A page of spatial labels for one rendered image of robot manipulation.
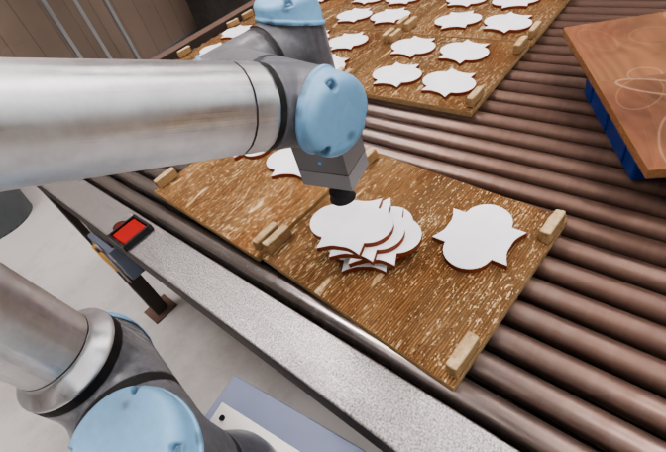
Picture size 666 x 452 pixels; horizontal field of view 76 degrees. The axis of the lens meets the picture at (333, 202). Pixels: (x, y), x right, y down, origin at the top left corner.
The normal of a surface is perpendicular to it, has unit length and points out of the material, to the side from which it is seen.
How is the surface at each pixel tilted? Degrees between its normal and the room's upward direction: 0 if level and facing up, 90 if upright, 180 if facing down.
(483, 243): 0
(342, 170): 90
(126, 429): 8
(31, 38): 90
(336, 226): 0
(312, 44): 90
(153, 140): 101
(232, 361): 0
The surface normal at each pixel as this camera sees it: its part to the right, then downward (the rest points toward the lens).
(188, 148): 0.55, 0.74
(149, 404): -0.19, -0.62
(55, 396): 0.00, -0.02
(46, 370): 0.58, 0.44
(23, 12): 0.83, 0.21
